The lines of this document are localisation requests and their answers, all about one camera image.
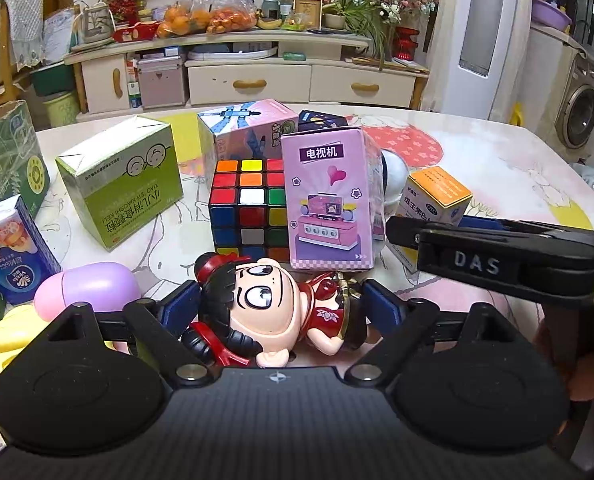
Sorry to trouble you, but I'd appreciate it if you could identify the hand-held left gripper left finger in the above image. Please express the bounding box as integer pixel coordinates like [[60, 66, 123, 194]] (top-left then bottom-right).
[[37, 280, 211, 387]]

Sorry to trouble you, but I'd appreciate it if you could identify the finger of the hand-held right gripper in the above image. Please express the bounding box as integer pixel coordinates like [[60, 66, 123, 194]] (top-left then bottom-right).
[[386, 216, 594, 261], [417, 230, 594, 307]]

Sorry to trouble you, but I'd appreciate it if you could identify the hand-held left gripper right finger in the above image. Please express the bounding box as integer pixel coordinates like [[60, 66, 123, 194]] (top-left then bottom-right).
[[346, 280, 533, 387]]

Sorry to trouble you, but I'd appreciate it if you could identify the cartoon doll figurine red dress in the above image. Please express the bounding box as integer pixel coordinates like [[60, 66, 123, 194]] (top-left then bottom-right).
[[179, 252, 370, 369]]

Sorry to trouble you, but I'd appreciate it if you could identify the dark blue toy box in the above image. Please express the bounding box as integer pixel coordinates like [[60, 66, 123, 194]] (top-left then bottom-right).
[[297, 109, 350, 133]]

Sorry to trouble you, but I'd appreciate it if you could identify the pink box blue robot print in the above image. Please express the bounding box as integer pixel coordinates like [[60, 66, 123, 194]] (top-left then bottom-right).
[[197, 99, 300, 176]]

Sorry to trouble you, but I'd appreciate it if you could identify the person's right hand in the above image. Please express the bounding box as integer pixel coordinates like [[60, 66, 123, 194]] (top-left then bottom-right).
[[537, 306, 594, 402]]

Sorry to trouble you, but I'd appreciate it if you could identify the white round ball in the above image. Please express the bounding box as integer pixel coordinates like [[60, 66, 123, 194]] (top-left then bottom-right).
[[378, 149, 410, 213]]

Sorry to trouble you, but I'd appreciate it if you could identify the orange white medicine box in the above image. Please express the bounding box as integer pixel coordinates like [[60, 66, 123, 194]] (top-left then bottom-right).
[[392, 167, 473, 273]]

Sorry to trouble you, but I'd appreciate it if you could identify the pink box with television print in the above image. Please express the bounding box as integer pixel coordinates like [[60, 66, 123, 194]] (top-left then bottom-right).
[[281, 127, 384, 272]]

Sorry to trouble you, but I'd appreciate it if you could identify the purple pink capsule toy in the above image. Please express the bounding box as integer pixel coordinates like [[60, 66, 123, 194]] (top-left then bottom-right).
[[33, 262, 142, 322]]

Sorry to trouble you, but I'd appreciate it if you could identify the printed tablecloth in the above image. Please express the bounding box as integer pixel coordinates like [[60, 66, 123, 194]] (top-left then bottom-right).
[[32, 102, 594, 401]]

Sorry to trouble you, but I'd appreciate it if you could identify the multicolour puzzle cube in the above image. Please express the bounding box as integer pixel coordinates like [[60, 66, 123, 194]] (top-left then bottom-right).
[[208, 158, 291, 263]]

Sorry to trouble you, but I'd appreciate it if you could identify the light green medicine box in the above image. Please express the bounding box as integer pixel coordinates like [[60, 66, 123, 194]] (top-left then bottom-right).
[[55, 115, 185, 252]]

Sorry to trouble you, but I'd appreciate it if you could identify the yellow plastic toy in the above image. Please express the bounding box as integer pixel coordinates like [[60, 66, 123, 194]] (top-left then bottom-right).
[[0, 305, 122, 368]]

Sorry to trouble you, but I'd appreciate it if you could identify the silver washing machine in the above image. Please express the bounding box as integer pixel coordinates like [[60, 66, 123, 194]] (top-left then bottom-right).
[[551, 49, 594, 151]]

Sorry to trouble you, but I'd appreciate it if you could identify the small blue white milk carton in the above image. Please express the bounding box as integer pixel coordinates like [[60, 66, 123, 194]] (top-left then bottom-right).
[[0, 195, 62, 306]]

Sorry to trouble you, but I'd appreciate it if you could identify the red glass vase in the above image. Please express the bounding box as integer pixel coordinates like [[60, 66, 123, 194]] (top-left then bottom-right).
[[393, 26, 423, 61]]

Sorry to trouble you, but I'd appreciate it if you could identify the cream television cabinet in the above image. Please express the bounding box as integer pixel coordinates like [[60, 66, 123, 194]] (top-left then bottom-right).
[[64, 27, 430, 122]]

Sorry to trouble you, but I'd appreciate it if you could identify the white standing air conditioner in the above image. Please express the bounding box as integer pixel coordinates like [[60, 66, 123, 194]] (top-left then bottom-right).
[[421, 0, 524, 122]]

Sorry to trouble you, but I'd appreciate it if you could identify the pink storage box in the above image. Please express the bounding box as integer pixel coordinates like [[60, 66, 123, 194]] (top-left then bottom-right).
[[137, 55, 187, 109]]

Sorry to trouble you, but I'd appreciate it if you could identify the potted plant with flowers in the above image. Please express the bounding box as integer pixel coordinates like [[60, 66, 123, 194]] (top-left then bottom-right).
[[322, 0, 440, 61]]

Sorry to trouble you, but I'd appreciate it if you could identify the drink carton in cabinet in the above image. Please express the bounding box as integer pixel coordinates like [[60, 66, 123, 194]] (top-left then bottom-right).
[[125, 57, 143, 109]]

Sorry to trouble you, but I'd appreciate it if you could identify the large green cardboard carton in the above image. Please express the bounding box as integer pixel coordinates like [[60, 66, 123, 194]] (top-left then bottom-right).
[[0, 100, 51, 211]]

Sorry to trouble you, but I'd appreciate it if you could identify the light green waste bin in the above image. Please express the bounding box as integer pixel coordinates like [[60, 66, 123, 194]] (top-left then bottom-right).
[[42, 91, 80, 129]]

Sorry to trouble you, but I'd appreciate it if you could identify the white round lid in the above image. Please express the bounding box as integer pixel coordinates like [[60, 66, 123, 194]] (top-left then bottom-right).
[[187, 44, 279, 61]]

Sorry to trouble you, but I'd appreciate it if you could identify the purple plastic basin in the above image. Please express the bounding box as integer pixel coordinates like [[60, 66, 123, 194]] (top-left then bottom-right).
[[529, 0, 573, 29]]

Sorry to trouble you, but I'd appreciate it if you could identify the dark green bin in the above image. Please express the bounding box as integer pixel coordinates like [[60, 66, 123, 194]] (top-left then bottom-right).
[[29, 62, 76, 97]]

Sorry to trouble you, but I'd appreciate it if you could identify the large bag of oranges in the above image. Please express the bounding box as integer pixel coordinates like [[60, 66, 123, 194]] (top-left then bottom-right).
[[206, 0, 259, 35]]

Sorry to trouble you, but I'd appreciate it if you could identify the red snack box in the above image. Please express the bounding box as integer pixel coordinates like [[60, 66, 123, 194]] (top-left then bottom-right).
[[113, 21, 161, 44]]

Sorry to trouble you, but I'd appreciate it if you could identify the small bag of oranges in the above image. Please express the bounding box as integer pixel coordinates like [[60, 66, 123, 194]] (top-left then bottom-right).
[[156, 2, 213, 39]]

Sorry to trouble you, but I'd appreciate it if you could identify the white paper sheet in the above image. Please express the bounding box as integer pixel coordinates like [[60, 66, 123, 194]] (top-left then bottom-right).
[[42, 9, 84, 67]]

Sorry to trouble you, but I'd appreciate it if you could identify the red berry branch decoration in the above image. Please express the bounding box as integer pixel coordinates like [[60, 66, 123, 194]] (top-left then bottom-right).
[[101, 0, 144, 25]]

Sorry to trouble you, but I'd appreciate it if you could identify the wooden chair with lace cover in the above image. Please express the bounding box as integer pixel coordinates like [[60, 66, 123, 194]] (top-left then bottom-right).
[[0, 0, 46, 111]]

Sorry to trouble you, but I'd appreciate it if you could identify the wooden picture frame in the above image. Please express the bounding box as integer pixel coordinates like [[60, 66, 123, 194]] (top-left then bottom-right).
[[293, 0, 323, 31]]

